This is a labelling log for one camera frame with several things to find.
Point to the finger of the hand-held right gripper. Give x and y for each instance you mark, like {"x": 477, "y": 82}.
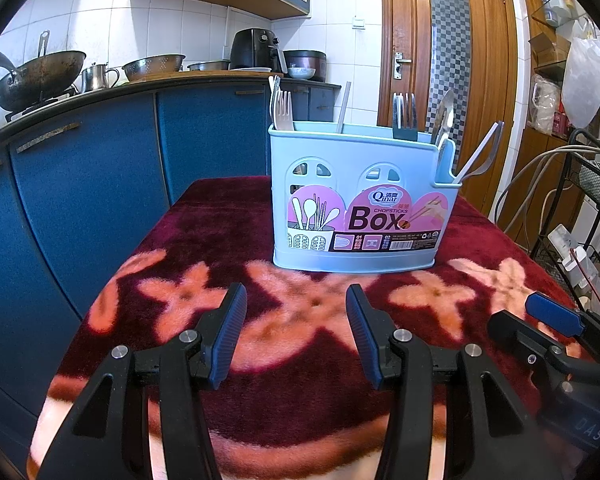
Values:
{"x": 515, "y": 330}
{"x": 555, "y": 312}

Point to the black rice cooker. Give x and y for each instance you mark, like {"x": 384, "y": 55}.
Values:
{"x": 305, "y": 57}

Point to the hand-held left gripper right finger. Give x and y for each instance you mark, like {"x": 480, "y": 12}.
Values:
{"x": 365, "y": 335}

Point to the clear pitcher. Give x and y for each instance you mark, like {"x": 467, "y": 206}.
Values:
{"x": 542, "y": 105}

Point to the steel colander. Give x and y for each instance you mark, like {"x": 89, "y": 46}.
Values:
{"x": 152, "y": 66}

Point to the light blue utensil box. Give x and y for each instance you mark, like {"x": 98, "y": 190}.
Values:
{"x": 330, "y": 150}

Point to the white plate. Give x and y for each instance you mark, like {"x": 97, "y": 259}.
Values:
{"x": 252, "y": 69}

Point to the steel basin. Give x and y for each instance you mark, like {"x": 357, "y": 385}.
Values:
{"x": 207, "y": 65}

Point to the white power strip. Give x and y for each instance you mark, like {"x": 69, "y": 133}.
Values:
{"x": 562, "y": 237}

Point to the white bowl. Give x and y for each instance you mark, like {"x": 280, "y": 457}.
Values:
{"x": 301, "y": 72}

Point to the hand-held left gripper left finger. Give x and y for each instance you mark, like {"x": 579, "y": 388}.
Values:
{"x": 227, "y": 335}

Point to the black air fryer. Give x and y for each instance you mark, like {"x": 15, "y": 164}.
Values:
{"x": 252, "y": 50}

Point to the blue kitchen cabinets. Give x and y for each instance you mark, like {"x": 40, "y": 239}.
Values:
{"x": 80, "y": 200}

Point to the white light switch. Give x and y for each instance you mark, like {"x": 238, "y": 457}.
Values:
{"x": 359, "y": 23}

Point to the red floral blanket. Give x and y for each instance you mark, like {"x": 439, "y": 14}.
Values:
{"x": 290, "y": 400}

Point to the large white plastic bag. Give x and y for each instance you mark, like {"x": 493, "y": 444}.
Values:
{"x": 585, "y": 80}

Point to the steel mug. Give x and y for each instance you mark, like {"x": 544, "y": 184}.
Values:
{"x": 94, "y": 79}

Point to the cardboard box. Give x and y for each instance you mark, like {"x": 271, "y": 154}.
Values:
{"x": 545, "y": 50}

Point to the black wok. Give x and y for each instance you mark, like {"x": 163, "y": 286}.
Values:
{"x": 40, "y": 77}

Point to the wooden shelf unit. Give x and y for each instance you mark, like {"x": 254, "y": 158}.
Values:
{"x": 540, "y": 160}

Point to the wooden door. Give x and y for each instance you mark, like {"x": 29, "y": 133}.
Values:
{"x": 415, "y": 35}

